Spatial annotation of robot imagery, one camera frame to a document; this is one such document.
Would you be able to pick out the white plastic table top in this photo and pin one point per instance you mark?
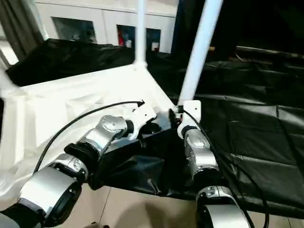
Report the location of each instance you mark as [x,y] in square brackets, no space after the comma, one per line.
[71,90]

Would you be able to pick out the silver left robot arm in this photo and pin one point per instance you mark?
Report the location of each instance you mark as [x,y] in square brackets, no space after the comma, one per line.
[111,126]

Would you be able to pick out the black work mat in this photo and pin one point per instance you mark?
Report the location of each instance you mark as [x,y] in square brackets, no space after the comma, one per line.
[249,107]

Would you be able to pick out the white jar red label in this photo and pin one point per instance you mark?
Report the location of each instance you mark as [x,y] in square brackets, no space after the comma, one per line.
[155,45]

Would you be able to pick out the small yellow label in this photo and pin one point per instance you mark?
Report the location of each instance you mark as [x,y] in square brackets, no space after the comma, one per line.
[211,49]

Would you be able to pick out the small white bottle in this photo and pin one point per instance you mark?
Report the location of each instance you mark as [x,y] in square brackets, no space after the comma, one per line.
[129,43]

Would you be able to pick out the red package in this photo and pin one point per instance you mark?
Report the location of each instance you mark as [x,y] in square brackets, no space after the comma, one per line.
[121,39]

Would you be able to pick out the large black box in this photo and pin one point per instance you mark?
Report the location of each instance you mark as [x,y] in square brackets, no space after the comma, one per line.
[187,23]

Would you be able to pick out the dark robot left foot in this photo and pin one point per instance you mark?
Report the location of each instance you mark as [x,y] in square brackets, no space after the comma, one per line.
[96,225]

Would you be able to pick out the silver metal bar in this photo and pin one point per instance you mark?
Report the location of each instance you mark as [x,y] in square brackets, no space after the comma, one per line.
[270,51]

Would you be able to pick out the white glass-door cabinet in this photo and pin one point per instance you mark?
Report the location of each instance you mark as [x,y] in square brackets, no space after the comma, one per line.
[107,9]

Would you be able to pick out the grey curtain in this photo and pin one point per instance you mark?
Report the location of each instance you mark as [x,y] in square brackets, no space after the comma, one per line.
[21,23]

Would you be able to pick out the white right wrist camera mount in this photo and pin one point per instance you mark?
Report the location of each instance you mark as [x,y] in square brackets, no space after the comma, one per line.
[191,109]

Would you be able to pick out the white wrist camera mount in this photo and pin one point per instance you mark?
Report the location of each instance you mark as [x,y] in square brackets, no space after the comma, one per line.
[142,111]
[191,109]

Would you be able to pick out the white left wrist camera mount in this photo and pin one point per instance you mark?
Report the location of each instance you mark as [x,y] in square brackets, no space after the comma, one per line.
[142,111]

